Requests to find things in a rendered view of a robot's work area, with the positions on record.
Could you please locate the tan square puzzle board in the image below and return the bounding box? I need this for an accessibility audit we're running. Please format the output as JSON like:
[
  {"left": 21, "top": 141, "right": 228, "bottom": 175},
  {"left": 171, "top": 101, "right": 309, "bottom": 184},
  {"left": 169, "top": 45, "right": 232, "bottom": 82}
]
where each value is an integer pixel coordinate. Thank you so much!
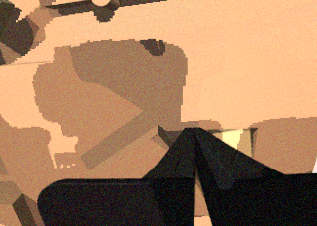
[{"left": 0, "top": 0, "right": 317, "bottom": 226}]

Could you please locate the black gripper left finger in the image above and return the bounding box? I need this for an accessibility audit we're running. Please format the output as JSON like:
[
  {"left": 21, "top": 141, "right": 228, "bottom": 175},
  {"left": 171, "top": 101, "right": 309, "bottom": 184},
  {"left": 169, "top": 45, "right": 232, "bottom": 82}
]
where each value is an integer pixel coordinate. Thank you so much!
[{"left": 37, "top": 128, "right": 196, "bottom": 226}]

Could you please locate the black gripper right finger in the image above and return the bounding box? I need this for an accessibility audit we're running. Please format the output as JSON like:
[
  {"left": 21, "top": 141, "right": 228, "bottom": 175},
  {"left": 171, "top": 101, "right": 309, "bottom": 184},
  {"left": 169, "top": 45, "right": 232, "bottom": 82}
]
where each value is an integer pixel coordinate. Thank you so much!
[{"left": 193, "top": 127, "right": 317, "bottom": 226}]

